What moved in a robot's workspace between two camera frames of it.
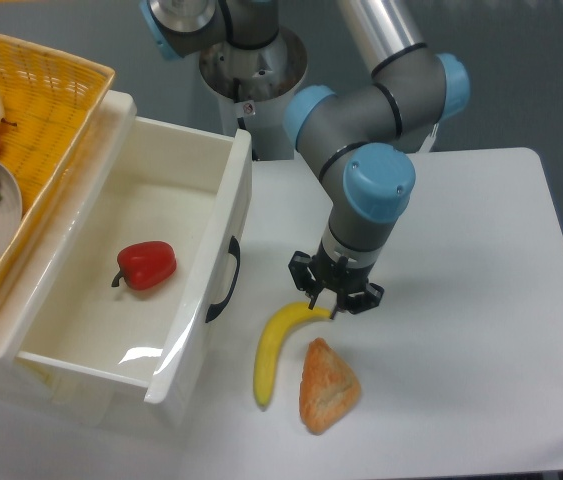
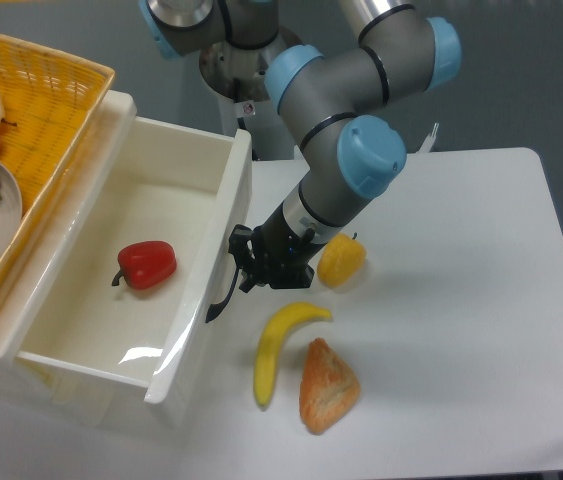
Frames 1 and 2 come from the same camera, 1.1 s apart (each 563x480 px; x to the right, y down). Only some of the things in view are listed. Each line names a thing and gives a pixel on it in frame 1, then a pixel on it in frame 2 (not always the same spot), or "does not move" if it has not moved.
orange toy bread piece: x=329 y=389 does not move
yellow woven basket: x=50 y=101 does not move
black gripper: x=340 y=275 -> x=281 y=258
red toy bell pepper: x=146 y=265 does not move
